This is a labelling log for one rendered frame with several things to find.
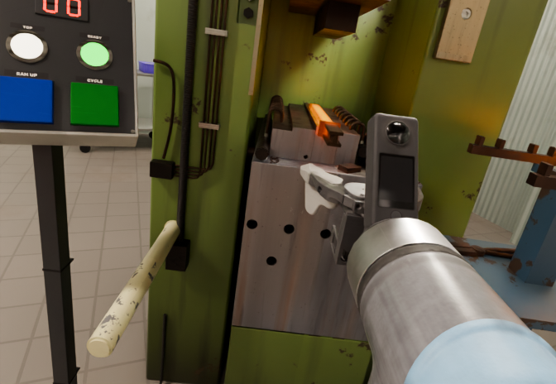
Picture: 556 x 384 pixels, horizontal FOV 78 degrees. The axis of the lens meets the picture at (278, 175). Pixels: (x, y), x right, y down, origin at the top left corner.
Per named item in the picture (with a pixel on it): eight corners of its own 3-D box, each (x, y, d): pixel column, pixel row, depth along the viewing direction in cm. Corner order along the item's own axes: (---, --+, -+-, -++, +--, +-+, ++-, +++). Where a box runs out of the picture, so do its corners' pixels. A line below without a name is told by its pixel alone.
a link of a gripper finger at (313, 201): (280, 200, 48) (325, 231, 41) (286, 160, 46) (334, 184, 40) (297, 198, 50) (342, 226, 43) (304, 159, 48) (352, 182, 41)
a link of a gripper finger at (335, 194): (299, 184, 43) (352, 215, 36) (301, 173, 42) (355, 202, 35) (327, 181, 45) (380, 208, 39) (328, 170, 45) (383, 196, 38)
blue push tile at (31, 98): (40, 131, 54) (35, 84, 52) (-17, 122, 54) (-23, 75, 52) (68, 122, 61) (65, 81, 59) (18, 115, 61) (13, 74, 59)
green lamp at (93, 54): (103, 69, 61) (103, 43, 60) (77, 65, 61) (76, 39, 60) (112, 69, 64) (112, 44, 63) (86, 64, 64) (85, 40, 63)
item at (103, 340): (114, 362, 60) (113, 338, 58) (83, 359, 60) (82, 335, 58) (182, 237, 102) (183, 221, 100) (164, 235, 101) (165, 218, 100)
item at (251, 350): (339, 463, 105) (376, 343, 90) (215, 449, 104) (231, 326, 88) (319, 326, 158) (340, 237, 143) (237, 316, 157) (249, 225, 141)
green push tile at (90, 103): (119, 126, 61) (118, 85, 62) (70, 123, 58) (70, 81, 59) (119, 128, 63) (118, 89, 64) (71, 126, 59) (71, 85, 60)
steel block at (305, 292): (376, 343, 90) (423, 184, 76) (231, 325, 88) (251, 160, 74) (340, 237, 143) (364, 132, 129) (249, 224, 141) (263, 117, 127)
